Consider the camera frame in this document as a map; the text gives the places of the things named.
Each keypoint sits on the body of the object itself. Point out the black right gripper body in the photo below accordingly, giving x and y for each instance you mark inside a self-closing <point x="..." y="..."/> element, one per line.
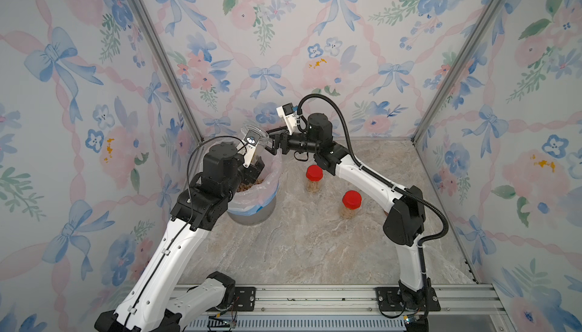
<point x="301" y="143"/>

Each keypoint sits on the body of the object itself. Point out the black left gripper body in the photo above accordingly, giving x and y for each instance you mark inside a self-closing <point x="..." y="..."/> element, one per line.
<point x="246" y="175"/>

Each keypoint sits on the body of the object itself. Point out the clear jar with orange lid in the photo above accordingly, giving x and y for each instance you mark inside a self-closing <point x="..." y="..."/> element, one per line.
<point x="254" y="135"/>

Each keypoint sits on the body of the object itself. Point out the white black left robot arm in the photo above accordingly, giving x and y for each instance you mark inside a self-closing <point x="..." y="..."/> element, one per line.
<point x="149" y="306"/>

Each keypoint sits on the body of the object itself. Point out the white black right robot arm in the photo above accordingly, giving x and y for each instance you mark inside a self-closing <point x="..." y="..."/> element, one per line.
<point x="405" y="217"/>

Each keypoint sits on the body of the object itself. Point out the dumped peanuts in bin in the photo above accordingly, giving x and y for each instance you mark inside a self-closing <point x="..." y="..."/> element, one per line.
<point x="245" y="187"/>

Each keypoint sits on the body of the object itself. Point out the clear jar with peanuts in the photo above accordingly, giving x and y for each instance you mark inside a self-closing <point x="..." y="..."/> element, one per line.
<point x="313" y="187"/>
<point x="347" y="213"/>

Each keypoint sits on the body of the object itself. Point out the red jar lid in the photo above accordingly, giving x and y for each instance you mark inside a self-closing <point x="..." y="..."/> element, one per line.
<point x="314" y="173"/>
<point x="352" y="200"/>

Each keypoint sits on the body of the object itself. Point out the pink trash bag liner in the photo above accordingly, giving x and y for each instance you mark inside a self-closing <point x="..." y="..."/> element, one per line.
<point x="260" y="194"/>

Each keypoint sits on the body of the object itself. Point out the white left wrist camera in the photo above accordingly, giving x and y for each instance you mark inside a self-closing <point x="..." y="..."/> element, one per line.
<point x="250" y="154"/>

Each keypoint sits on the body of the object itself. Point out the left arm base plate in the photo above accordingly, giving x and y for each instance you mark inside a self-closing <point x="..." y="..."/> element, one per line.
<point x="238" y="299"/>

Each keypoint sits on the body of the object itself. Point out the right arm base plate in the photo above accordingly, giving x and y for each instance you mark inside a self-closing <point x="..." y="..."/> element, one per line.
<point x="393" y="299"/>

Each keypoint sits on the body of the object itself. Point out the aluminium corner post right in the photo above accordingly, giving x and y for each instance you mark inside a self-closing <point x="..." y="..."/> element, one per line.
<point x="484" y="21"/>

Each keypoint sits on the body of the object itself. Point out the aluminium corner post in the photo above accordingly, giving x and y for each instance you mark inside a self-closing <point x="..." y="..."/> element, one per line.
<point x="484" y="21"/>
<point x="155" y="44"/>

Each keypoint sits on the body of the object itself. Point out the aluminium corner post left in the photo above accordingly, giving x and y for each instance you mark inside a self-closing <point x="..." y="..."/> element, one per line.
<point x="155" y="44"/>

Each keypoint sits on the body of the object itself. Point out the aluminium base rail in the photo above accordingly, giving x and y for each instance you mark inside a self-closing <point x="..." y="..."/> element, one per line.
<point x="279" y="307"/>

